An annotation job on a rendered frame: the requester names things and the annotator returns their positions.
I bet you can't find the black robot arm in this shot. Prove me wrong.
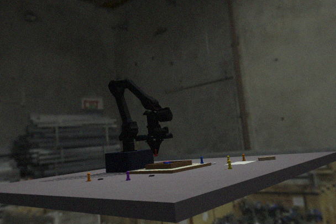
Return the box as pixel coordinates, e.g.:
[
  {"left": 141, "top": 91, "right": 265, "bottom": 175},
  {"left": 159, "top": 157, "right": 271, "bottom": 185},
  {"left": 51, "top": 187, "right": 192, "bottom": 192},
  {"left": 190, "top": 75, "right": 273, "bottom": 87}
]
[{"left": 108, "top": 79, "right": 172, "bottom": 152}]

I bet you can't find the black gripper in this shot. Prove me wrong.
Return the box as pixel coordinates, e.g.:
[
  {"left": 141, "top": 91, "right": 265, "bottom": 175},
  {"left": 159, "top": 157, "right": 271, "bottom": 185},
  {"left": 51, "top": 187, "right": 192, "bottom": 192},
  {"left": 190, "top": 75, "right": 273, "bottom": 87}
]
[{"left": 135, "top": 123, "right": 173, "bottom": 155}]

